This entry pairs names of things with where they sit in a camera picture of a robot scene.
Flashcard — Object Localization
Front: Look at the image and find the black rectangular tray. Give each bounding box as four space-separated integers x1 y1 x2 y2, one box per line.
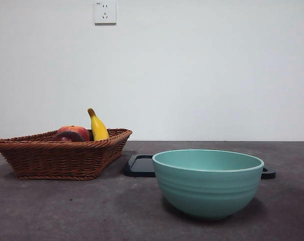
122 154 277 180

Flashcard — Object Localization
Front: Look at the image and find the brown wicker basket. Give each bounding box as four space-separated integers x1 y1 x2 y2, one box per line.
0 128 133 180

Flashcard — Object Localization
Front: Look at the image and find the white wall socket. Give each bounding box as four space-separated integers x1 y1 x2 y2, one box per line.
94 1 117 25

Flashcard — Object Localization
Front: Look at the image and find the yellow banana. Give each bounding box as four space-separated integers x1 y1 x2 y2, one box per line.
87 107 110 141

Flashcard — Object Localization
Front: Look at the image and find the teal ceramic bowl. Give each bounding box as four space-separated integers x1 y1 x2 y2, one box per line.
151 149 265 221

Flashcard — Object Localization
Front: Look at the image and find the red orange peach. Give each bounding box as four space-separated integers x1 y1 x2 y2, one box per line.
57 125 90 141

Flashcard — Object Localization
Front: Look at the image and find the dark purple plum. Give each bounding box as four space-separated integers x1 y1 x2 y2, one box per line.
52 131 84 142

